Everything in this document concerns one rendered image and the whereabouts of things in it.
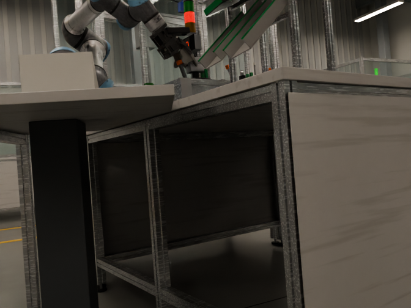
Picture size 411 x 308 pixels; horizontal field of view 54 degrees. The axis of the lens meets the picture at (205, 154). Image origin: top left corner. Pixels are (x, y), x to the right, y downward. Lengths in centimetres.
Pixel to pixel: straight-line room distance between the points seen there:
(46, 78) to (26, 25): 858
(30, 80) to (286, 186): 92
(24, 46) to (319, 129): 914
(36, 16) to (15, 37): 68
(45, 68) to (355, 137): 101
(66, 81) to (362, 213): 101
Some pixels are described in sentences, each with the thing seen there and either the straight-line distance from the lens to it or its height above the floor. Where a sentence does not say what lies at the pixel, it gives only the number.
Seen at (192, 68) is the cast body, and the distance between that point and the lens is 171.
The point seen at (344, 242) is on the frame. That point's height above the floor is 42.
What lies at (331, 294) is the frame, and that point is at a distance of 109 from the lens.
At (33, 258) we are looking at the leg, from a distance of 201.
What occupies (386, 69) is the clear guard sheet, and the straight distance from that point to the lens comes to 702.
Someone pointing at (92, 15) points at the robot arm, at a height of 129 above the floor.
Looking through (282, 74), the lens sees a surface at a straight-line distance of 97.
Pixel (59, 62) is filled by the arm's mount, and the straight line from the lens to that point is 147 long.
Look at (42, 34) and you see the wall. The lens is 1004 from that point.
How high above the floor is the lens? 66
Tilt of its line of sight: 1 degrees up
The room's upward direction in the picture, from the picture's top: 4 degrees counter-clockwise
